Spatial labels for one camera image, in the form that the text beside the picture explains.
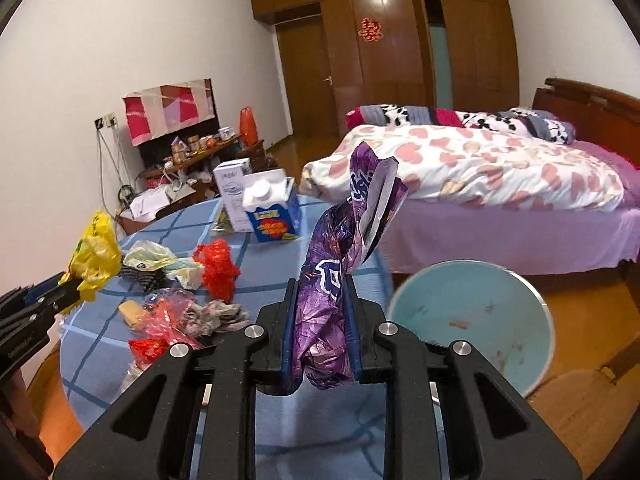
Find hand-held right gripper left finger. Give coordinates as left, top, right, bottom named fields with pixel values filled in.
left=52, top=277, right=301, bottom=480

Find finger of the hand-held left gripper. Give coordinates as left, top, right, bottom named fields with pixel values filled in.
left=0, top=274, right=76, bottom=311
left=20, top=280, right=83, bottom=333

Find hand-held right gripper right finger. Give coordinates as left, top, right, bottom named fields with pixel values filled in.
left=345, top=275, right=583, bottom=480

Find purple snack packet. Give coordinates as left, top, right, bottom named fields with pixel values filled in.
left=290, top=142, right=408, bottom=391

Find yellow plastic bag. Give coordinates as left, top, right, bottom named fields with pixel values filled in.
left=59, top=210, right=123, bottom=316

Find red plastic bag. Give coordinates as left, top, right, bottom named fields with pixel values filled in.
left=192, top=239, right=241, bottom=303

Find red wrapper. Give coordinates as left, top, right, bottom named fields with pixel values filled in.
left=128, top=338, right=171, bottom=366

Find light blue bin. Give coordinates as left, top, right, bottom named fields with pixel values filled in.
left=387, top=259, right=556, bottom=398

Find blue checked tablecloth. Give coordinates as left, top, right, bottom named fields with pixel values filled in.
left=59, top=195, right=446, bottom=480

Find dark striped packet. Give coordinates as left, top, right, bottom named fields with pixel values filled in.
left=117, top=266, right=163, bottom=292

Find blue drink carton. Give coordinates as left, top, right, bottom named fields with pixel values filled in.
left=242, top=176, right=303, bottom=243

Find pale plastic bag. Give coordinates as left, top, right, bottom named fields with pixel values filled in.
left=122, top=240, right=206, bottom=288

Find pink clear plastic bag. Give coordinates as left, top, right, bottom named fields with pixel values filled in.
left=132, top=290, right=206, bottom=348

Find green printed packet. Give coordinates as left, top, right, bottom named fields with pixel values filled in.
left=210, top=207, right=236, bottom=236

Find white papers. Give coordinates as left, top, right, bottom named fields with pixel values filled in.
left=129, top=185, right=196, bottom=221

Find white cardboard box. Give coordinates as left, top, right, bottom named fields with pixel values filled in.
left=212, top=157, right=256, bottom=233

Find bed with heart quilt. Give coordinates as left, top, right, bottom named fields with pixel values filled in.
left=300, top=140, right=640, bottom=276

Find wooden television stand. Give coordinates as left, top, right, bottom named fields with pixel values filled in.
left=115, top=140, right=266, bottom=236

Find heart print quilt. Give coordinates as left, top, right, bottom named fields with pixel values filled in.
left=298, top=124, right=626, bottom=213

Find black television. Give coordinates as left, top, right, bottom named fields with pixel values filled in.
left=137, top=80, right=221, bottom=168

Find orange plastic bag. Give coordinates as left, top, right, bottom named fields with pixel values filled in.
left=239, top=106, right=258, bottom=146

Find cow print blanket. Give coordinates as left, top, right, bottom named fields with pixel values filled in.
left=346, top=104, right=576, bottom=146

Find pink patchwork cover cloth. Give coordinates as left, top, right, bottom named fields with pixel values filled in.
left=122, top=78, right=217, bottom=147

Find wicker chair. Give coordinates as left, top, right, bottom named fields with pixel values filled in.
left=530, top=332, right=640, bottom=466

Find wooden door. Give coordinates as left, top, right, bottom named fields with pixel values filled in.
left=275, top=19, right=335, bottom=138

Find wooden wardrobe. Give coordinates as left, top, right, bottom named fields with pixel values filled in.
left=248, top=0, right=521, bottom=141

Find red paper decoration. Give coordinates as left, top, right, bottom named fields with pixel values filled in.
left=356, top=17, right=385, bottom=43

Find wooden headboard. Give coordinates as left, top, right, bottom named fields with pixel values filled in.
left=531, top=77, right=640, bottom=171

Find hanging cables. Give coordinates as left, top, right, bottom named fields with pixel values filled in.
left=97, top=127, right=132, bottom=208

